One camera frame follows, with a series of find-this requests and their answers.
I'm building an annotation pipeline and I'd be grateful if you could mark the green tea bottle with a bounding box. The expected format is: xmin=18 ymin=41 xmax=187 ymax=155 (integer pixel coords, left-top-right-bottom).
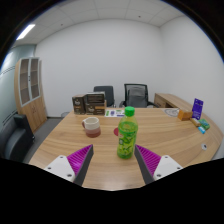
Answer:
xmin=116 ymin=106 xmax=139 ymax=160

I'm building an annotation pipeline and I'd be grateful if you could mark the round white disc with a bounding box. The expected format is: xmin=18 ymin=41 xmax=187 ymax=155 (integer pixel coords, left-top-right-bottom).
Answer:
xmin=163 ymin=108 xmax=181 ymax=118

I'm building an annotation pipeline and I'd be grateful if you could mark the black padded office chair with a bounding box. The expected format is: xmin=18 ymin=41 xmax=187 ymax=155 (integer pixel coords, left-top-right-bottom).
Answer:
xmin=93 ymin=85 xmax=116 ymax=108

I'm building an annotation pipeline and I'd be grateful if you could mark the black flat carton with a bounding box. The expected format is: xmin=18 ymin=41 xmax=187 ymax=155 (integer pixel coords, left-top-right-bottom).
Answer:
xmin=85 ymin=91 xmax=106 ymax=105

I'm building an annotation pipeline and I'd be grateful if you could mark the wooden side desk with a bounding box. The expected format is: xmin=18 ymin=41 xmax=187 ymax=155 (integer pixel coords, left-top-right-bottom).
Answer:
xmin=153 ymin=92 xmax=193 ymax=111

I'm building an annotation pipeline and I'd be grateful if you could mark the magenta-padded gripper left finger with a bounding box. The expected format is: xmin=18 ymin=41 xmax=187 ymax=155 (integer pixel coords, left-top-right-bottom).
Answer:
xmin=43 ymin=143 xmax=95 ymax=187

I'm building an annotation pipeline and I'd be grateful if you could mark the small green box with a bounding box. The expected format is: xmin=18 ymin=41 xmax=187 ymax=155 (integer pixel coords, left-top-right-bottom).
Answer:
xmin=198 ymin=118 xmax=211 ymax=131

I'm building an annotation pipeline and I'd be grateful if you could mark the upright dark brown carton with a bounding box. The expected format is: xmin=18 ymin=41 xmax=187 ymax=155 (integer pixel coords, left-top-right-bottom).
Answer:
xmin=72 ymin=94 xmax=87 ymax=116

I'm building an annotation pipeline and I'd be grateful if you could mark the black leather sofa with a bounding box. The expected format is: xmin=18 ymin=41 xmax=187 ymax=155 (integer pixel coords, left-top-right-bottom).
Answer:
xmin=0 ymin=113 xmax=35 ymax=163

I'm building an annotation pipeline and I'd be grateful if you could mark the wooden glass-door shelf unit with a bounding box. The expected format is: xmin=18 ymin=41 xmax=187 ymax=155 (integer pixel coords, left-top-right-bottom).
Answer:
xmin=13 ymin=56 xmax=48 ymax=133

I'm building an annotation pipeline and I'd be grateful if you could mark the black mesh office chair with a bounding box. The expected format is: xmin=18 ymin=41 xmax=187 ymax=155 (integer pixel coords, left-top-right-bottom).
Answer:
xmin=119 ymin=83 xmax=160 ymax=109

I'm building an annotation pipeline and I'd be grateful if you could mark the purple standing card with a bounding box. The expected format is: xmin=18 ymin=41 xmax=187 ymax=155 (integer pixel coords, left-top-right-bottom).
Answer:
xmin=191 ymin=97 xmax=205 ymax=121

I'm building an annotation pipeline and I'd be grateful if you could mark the white and pink ribbed mug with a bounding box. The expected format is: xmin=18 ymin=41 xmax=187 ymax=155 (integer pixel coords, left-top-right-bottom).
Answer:
xmin=81 ymin=116 xmax=102 ymax=139

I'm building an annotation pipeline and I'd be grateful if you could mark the small wooden block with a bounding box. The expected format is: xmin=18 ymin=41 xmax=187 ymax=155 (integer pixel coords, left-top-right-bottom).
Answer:
xmin=177 ymin=108 xmax=194 ymax=121

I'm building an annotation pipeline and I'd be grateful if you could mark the rectangular ceiling light panel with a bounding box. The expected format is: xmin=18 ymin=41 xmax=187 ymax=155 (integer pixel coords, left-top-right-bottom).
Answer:
xmin=15 ymin=23 xmax=36 ymax=41

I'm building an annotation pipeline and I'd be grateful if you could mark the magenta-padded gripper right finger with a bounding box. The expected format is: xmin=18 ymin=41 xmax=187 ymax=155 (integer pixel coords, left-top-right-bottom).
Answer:
xmin=134 ymin=144 xmax=184 ymax=185

